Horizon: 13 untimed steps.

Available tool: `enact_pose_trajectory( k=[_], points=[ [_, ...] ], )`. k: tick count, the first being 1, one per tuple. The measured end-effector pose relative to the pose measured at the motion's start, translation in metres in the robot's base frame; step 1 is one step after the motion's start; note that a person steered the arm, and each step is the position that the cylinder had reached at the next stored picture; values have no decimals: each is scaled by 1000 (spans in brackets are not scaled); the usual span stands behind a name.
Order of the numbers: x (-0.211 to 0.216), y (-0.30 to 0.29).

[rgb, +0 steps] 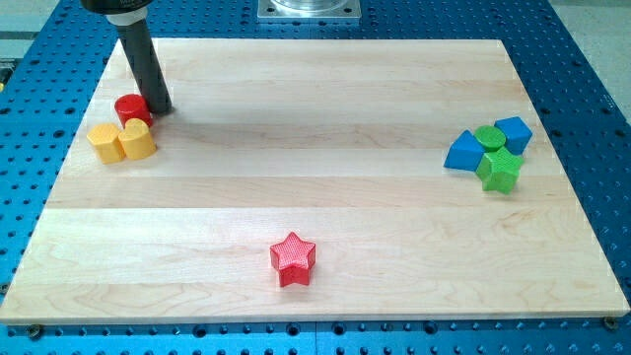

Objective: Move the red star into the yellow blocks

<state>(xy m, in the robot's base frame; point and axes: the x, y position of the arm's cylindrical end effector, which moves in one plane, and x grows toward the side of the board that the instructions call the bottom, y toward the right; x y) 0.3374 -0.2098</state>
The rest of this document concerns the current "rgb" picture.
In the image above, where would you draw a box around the red star block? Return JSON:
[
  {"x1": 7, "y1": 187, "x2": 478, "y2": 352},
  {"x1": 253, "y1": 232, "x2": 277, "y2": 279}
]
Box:
[{"x1": 270, "y1": 232, "x2": 316, "y2": 287}]

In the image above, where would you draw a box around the green star block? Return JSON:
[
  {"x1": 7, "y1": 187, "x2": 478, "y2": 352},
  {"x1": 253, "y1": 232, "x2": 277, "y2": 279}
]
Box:
[{"x1": 475, "y1": 147, "x2": 524, "y2": 194}]

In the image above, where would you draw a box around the green cylinder block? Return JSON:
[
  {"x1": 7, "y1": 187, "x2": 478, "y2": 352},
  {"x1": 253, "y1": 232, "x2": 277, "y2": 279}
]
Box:
[{"x1": 473, "y1": 125, "x2": 507, "y2": 152}]

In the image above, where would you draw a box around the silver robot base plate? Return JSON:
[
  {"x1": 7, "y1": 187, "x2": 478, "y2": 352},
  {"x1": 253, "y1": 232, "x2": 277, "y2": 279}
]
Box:
[{"x1": 257, "y1": 0, "x2": 361, "y2": 23}]

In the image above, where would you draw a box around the red cylinder block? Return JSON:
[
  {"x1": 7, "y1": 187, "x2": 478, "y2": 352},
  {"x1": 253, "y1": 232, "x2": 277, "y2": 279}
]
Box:
[{"x1": 114, "y1": 94, "x2": 153, "y2": 127}]

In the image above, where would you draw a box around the blue triangle block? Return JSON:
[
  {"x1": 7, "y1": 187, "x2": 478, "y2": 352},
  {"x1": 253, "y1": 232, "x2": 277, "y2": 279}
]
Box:
[{"x1": 444, "y1": 130, "x2": 485, "y2": 172}]

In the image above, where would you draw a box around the wooden board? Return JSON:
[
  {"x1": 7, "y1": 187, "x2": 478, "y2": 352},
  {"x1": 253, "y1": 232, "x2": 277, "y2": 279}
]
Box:
[{"x1": 1, "y1": 38, "x2": 629, "y2": 324}]

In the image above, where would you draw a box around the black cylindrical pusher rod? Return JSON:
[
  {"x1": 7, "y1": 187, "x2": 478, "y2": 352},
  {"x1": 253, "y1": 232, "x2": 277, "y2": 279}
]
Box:
[{"x1": 106, "y1": 7, "x2": 173, "y2": 114}]

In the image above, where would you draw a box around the yellow heart block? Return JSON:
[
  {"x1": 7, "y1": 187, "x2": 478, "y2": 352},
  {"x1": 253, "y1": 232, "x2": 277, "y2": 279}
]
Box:
[{"x1": 118, "y1": 118, "x2": 157, "y2": 160}]

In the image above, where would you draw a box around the yellow hexagon block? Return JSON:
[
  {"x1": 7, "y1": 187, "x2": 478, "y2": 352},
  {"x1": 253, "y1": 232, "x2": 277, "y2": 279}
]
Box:
[{"x1": 87, "y1": 123, "x2": 125, "y2": 164}]

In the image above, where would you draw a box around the blue cube block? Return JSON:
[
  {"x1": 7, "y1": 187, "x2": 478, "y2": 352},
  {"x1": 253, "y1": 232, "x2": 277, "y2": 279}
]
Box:
[{"x1": 494, "y1": 116, "x2": 532, "y2": 155}]

